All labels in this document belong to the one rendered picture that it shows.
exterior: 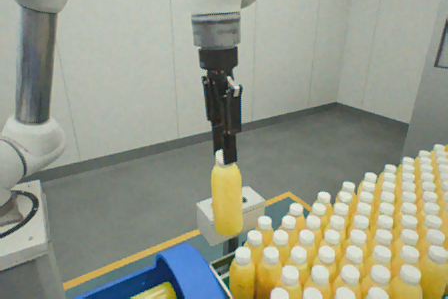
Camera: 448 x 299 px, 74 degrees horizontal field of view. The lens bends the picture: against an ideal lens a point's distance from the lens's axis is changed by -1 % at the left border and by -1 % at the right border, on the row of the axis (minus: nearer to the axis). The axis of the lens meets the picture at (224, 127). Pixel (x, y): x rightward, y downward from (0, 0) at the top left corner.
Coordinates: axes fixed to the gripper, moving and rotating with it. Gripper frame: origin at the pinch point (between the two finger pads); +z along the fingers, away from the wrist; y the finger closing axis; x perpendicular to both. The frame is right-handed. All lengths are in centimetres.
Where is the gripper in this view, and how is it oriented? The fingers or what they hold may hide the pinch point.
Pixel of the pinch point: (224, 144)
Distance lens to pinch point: 63.7
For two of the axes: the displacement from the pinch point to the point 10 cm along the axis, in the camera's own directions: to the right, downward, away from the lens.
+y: 4.7, 3.0, -8.3
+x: 8.8, -2.2, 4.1
